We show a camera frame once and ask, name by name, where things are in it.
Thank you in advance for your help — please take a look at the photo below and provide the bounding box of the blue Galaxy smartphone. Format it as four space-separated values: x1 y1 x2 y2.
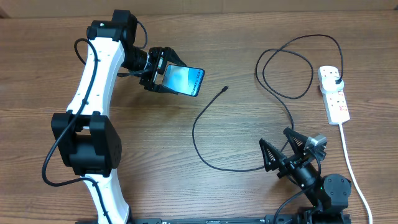
162 65 205 97

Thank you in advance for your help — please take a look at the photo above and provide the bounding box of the white charger plug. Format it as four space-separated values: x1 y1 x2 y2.
320 77 345 94

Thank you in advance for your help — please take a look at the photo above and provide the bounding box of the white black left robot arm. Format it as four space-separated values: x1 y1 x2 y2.
42 9 186 223

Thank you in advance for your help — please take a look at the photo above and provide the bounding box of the white power strip cord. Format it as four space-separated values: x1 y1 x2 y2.
338 123 374 224

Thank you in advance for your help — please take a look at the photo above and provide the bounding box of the black charging cable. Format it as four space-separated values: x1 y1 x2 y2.
192 34 345 173

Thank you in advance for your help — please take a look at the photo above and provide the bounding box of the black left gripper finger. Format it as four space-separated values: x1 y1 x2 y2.
154 84 178 95
165 47 187 67

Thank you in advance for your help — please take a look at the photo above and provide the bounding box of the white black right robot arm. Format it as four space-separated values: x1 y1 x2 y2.
259 128 351 223

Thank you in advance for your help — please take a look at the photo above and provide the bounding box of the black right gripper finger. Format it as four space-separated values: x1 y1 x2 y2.
283 128 308 156
259 139 286 172

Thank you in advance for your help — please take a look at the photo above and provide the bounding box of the white power strip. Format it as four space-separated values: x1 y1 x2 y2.
318 65 350 125

